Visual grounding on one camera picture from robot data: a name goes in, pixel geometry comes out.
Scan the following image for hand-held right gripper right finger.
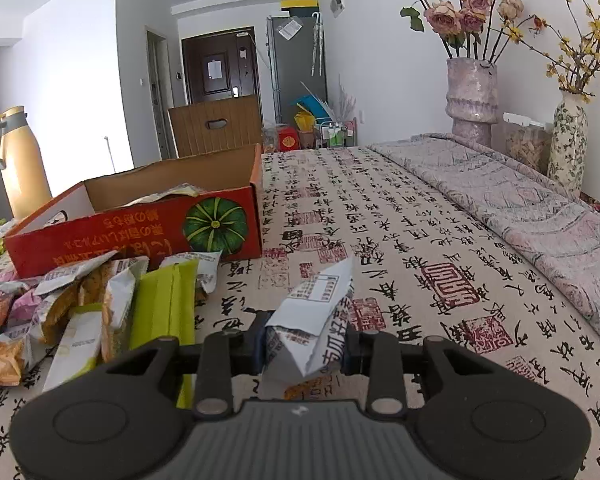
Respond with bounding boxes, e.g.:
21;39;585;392
337;322;501;421

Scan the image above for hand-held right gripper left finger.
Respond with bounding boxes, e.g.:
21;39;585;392
100;310;274;421

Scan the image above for red cardboard box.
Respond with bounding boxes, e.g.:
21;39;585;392
2;142;264;281

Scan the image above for green white snack bar packet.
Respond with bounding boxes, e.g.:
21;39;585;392
42;304;104;393

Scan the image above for snack packets pile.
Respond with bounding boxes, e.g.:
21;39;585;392
0;217;223;433

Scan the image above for red gift box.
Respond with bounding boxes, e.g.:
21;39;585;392
275;125;301;152

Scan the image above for folded pink grey quilt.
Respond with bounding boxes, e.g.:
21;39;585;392
367;132;600;348

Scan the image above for brown cardboard box flap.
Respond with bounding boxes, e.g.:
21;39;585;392
167;95;263;158

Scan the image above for blue yellow cleaning tools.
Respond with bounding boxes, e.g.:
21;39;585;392
290;82;333;131

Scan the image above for white dried grass bunch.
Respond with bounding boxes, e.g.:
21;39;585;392
330;75;356;121

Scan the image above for clear plastic snack jar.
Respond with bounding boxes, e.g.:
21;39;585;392
502;111;555;176

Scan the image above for grey refrigerator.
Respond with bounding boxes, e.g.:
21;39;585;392
266;14;329;128

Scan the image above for pink textured vase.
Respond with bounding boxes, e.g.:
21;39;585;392
445;57;500;148

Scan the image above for dark brown door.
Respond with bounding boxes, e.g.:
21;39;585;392
181;26;261;111

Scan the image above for beige thermos jug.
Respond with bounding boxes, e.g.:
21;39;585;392
0;106;53;221

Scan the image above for floral patterned vase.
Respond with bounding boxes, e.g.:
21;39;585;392
547;91;589;196

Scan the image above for white hanging umbrella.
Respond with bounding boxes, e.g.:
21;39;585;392
310;12;326;78

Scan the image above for clear document pouch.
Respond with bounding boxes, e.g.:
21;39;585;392
278;16;305;41

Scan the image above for yellow black box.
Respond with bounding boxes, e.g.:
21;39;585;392
281;0;320;18

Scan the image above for yellow flower branches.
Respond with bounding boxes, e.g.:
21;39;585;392
530;0;600;103

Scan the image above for dried pink roses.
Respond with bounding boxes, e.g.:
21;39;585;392
379;0;548;63

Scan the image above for wire storage rack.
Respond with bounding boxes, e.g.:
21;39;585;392
317;117;358;150

